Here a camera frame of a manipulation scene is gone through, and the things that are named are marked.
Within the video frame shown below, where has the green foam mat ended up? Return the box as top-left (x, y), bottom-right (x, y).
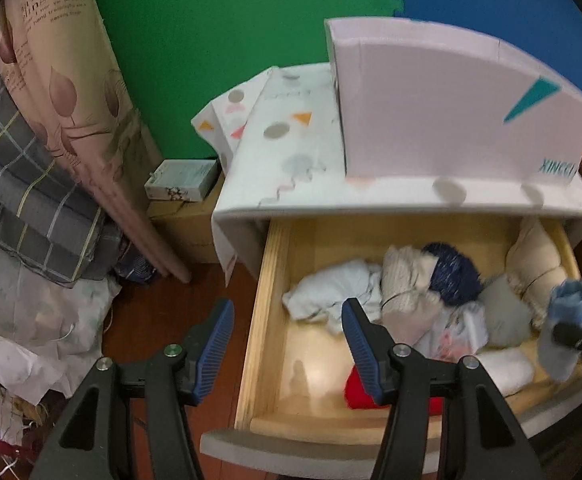
top-left (86, 0), bottom-right (406, 161)

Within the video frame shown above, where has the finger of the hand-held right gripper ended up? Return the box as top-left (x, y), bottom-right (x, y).
top-left (552, 322), bottom-right (582, 361)

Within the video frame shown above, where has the white patterned cabinet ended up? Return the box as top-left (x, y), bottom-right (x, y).
top-left (212, 62), bottom-right (582, 286)

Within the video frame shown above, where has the white box with teal triangle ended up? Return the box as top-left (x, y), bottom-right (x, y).
top-left (324, 17), bottom-right (582, 188)

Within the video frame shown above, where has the light blue sock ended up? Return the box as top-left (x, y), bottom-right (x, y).
top-left (537, 280), bottom-right (582, 383)

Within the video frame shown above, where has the cream underwear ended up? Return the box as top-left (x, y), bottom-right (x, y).
top-left (505, 217), bottom-right (569, 331)

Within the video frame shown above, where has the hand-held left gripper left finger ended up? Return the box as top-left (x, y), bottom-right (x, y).
top-left (31, 299), bottom-right (236, 480)

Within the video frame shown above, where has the pale blue-white underwear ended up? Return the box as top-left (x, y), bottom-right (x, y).
top-left (282, 259), bottom-right (384, 335)

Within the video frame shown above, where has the rolled pink leaf-print mattress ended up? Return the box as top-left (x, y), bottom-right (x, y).
top-left (3, 0), bottom-right (192, 283)

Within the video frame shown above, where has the wooden drawer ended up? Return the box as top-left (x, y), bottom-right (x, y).
top-left (200, 212), bottom-right (582, 473)

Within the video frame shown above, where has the brown cardboard box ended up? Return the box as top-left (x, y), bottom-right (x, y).
top-left (147, 172), bottom-right (252, 264)

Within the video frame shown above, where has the folded patterned white sheet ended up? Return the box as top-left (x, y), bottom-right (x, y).
top-left (192, 66), bottom-right (284, 173)

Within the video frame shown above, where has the grey-green underwear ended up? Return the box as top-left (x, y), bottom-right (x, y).
top-left (478, 275), bottom-right (534, 347)

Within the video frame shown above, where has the small white floral box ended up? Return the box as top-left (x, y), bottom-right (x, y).
top-left (144, 159), bottom-right (220, 202)

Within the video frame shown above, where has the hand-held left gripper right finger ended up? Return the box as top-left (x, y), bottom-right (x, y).
top-left (341, 298), bottom-right (546, 480)

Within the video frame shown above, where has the white pink print underwear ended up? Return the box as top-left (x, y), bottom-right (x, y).
top-left (413, 302), bottom-right (489, 361)

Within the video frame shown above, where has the grey plaid quilt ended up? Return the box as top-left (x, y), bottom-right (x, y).
top-left (0, 40), bottom-right (156, 288)

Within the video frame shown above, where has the white crumpled cloth pile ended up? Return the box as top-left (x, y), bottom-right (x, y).
top-left (0, 225), bottom-right (122, 403)

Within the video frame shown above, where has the navy floral underwear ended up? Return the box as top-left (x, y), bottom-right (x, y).
top-left (421, 241), bottom-right (482, 307)

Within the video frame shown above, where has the red underwear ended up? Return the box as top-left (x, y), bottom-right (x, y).
top-left (345, 364), bottom-right (444, 417)

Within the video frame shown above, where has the plain white underwear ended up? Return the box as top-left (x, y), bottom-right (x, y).
top-left (473, 347), bottom-right (536, 397)

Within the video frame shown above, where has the beige hexagon print underwear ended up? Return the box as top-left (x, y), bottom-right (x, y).
top-left (381, 245), bottom-right (444, 343)

